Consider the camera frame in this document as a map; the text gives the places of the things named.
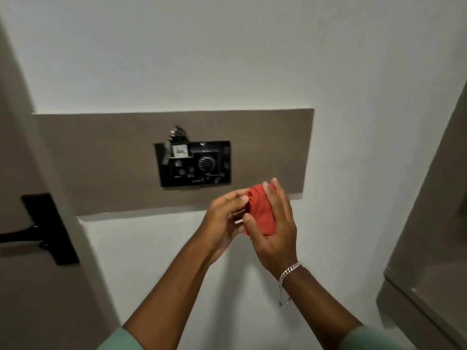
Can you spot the person's right hand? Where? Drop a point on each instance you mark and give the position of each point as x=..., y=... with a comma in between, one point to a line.
x=274, y=240

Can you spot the person's left hand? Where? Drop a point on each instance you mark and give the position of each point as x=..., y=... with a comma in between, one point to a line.
x=219, y=229

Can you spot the person's right middle finger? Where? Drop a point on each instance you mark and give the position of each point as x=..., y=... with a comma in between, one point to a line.
x=281, y=193

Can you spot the person's right thumb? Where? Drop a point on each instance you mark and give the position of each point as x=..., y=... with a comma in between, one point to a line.
x=252, y=227

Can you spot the red cloth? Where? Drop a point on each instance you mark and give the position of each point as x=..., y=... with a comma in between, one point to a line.
x=261, y=211

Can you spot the person's right forearm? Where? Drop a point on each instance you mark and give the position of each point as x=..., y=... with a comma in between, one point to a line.
x=317, y=306

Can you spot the person's left forearm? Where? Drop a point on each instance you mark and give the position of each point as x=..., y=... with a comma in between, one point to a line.
x=164, y=302

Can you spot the key bunch with white tag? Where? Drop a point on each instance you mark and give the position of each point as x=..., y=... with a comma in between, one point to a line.
x=176, y=143

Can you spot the beige cabinet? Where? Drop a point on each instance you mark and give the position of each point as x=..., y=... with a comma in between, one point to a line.
x=427, y=251

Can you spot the beige door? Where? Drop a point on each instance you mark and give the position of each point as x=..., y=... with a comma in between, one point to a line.
x=36, y=233

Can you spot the black wall switch panel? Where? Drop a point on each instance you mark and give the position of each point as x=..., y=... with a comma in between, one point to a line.
x=195, y=163

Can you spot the brown wooden wall panel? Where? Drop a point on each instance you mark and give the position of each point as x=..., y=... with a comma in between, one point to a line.
x=175, y=160

